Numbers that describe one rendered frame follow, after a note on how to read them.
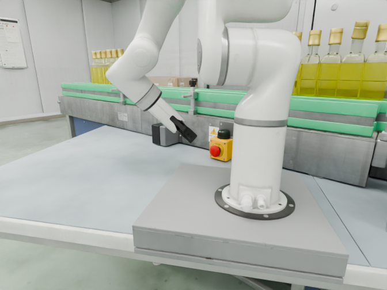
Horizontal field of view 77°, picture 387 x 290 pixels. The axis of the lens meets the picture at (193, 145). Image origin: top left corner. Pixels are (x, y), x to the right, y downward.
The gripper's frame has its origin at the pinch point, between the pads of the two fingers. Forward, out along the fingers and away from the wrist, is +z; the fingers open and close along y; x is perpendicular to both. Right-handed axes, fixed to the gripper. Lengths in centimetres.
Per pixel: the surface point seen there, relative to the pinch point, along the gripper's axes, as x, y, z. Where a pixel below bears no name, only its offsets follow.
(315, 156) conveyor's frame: 18.9, 18.9, 25.1
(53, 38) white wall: -17, -573, -139
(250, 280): -26, 4, 60
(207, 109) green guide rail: 12.6, -16.1, 5.6
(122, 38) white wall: 97, -619, -41
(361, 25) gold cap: 53, 16, 10
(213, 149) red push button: 2.1, -0.7, 10.3
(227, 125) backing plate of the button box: 11.9, -6.1, 11.4
